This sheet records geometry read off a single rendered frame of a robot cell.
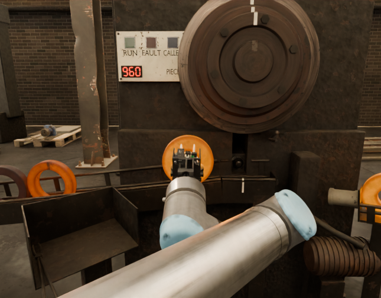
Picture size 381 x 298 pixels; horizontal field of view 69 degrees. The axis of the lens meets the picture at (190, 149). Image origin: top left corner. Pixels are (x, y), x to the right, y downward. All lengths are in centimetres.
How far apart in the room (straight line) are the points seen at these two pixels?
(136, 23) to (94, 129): 272
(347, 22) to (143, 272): 115
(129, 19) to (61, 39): 669
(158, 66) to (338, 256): 91
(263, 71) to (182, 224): 56
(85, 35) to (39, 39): 434
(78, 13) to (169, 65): 281
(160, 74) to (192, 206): 67
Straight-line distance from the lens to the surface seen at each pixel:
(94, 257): 84
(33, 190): 123
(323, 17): 124
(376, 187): 107
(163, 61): 111
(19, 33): 831
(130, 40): 113
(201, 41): 95
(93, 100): 373
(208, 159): 83
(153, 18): 116
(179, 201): 56
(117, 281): 28
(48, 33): 797
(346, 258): 110
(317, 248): 107
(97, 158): 385
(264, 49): 91
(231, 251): 36
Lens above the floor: 105
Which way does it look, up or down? 13 degrees down
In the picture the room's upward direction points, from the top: straight up
